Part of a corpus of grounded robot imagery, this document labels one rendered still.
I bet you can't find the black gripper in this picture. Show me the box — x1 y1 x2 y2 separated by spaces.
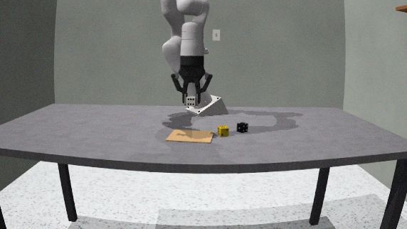
171 55 213 106

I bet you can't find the yellow die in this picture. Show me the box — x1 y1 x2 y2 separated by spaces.
218 126 229 137

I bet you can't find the tan flat mat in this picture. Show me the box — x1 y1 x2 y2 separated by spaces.
166 129 214 144

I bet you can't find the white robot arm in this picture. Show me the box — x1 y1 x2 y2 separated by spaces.
161 0 212 109

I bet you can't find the white die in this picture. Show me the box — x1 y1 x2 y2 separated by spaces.
186 96 196 107

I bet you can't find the black die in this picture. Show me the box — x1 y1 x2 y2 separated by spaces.
237 122 248 133

